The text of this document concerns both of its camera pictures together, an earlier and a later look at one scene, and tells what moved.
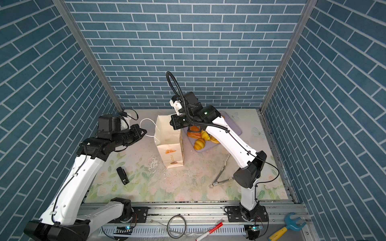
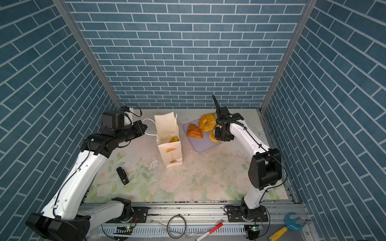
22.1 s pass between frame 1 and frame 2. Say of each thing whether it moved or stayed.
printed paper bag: stayed
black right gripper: moved
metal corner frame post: stayed
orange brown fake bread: stayed
